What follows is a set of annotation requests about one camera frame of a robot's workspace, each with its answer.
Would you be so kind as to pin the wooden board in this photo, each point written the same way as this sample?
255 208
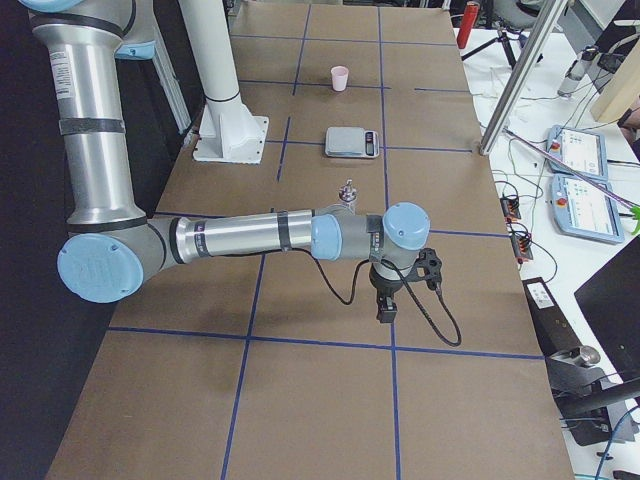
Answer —
621 92

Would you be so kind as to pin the near blue teach pendant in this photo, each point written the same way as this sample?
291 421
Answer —
582 211

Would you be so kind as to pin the near orange connector board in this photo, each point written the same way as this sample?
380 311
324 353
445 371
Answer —
521 244

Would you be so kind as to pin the orange connector board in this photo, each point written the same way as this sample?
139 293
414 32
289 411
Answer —
510 206
521 244

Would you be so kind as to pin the red cylinder bottle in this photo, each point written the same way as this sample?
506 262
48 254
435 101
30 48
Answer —
469 17

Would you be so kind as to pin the black camera tripod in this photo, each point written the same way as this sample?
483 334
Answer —
504 37

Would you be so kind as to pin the clear spray bottle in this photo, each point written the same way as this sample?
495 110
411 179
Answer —
578 70

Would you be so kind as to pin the long metal reacher stick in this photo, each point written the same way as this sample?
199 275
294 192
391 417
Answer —
629 205

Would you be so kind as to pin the silver digital kitchen scale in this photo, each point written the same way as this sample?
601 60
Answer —
351 142

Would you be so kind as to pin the black monitor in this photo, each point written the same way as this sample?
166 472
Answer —
609 301

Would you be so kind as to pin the aluminium frame post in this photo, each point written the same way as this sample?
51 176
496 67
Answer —
544 25

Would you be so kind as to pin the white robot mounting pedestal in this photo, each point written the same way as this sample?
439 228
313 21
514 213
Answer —
228 132

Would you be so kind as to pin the pink paper cup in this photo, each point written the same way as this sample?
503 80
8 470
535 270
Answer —
339 77

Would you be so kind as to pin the clear glass sauce bottle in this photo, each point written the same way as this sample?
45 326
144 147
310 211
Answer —
348 195

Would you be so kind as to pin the far orange connector board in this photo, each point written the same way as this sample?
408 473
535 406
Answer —
510 206

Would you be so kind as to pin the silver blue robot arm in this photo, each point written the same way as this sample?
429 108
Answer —
114 248

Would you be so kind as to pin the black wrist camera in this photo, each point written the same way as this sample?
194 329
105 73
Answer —
427 268

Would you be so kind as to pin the blue teach pendant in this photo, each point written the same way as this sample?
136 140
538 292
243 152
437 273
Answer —
582 211
581 150

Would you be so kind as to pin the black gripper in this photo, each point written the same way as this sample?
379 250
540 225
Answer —
385 289

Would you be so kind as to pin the black power brick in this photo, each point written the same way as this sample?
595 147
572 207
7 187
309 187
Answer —
553 331

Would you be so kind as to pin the far blue teach pendant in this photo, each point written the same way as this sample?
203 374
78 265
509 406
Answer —
581 150

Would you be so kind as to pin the black monitor stand clamp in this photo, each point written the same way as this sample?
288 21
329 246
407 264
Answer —
591 405

